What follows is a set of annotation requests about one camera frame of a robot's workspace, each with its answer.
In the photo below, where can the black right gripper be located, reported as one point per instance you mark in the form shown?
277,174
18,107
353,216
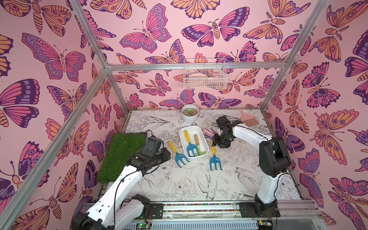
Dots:
220,138

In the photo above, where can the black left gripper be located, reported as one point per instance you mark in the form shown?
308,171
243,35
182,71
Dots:
166,155

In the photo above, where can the purple rake pink handle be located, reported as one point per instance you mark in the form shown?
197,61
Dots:
209,134

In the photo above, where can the blue rake yellow handle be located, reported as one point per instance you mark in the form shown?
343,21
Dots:
214,162
180,159
192,149

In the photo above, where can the green rake wooden handle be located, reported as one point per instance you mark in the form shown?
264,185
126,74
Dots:
200,152

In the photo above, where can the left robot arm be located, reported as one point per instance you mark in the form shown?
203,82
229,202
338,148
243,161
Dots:
109,212

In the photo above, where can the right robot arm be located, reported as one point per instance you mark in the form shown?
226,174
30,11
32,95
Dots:
274,159

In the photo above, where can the white storage tray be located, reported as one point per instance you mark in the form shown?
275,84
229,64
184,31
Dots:
192,130

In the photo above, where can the green artificial grass mat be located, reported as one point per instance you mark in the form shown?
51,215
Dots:
122,147

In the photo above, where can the pink hand brush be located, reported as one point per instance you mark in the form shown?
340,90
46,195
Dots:
248,120

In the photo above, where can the white plant pot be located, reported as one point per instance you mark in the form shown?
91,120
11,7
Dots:
189,113

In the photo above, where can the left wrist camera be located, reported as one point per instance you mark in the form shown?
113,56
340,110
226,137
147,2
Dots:
152,147

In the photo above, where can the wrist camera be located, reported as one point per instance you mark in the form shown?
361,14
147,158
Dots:
223,122
152,147

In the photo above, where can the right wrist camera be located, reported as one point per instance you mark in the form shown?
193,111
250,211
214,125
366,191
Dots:
223,122

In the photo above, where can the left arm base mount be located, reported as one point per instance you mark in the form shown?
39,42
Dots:
152,211

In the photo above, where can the white wire basket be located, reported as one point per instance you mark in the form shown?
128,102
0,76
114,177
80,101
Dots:
204,75

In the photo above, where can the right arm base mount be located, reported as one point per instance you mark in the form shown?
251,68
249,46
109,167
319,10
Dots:
257,209

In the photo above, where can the aluminium cage frame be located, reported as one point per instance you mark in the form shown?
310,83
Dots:
23,194

